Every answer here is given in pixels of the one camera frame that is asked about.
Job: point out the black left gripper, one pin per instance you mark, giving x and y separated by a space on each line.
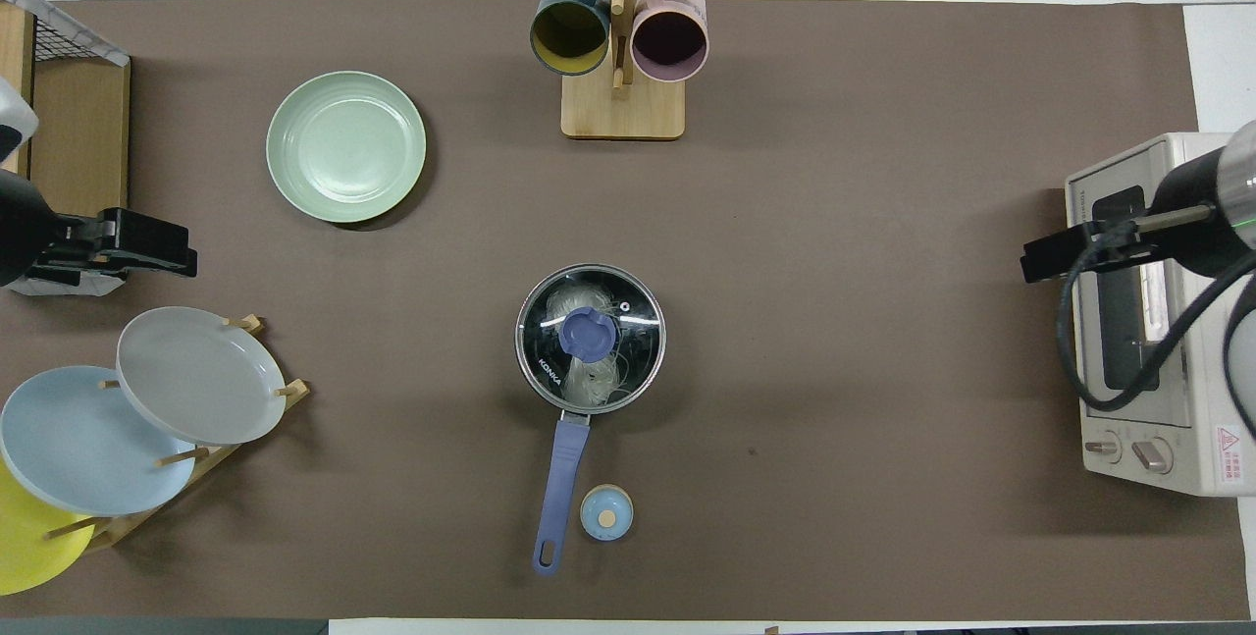
137 238

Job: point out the glass lid with blue knob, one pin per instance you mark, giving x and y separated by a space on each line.
589 334

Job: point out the yellow plate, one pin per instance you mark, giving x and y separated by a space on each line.
25 547

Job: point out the light blue plate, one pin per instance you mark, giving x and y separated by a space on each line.
78 444

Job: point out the cream toaster oven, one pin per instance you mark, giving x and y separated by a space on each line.
1177 458

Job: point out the dark teal mug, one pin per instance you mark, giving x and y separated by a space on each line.
569 36

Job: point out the brown table mat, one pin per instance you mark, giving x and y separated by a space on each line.
834 223

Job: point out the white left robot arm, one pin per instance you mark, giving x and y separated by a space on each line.
20 223

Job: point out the wooden plate rack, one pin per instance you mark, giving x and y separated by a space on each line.
110 532

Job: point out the pink mug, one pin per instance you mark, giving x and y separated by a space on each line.
669 41

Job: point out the small blue bell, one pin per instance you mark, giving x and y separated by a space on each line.
606 512

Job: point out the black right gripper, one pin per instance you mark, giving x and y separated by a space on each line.
1094 247

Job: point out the white vermicelli bundle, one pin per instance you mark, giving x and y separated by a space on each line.
599 385

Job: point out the grey plate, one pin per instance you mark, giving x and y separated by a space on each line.
196 375

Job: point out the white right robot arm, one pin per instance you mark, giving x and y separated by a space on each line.
1202 193

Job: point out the wooden shelf with marbled sides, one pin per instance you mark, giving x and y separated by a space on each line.
78 134

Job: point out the green plate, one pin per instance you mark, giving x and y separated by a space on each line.
345 146

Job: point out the wooden mug tree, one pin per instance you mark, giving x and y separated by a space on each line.
623 115

